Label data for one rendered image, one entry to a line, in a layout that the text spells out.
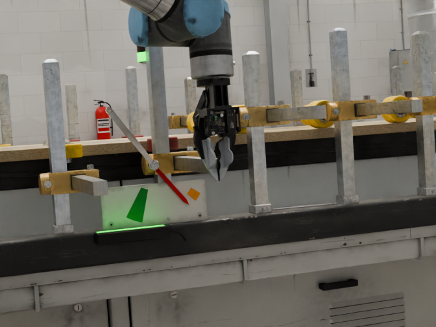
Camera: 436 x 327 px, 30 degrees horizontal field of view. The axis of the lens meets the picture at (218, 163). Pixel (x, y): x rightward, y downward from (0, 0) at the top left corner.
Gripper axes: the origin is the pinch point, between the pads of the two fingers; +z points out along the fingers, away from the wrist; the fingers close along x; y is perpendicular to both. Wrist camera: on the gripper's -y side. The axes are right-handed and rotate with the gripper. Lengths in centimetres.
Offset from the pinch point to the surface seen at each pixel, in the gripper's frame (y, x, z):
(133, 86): -135, 15, -32
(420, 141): -30, 69, -4
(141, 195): -26.7, -10.6, 4.1
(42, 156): -45, -31, -7
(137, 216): -26.9, -11.9, 9.0
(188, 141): -45.4, 7.7, -8.3
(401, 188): -50, 75, 10
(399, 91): -137, 129, -25
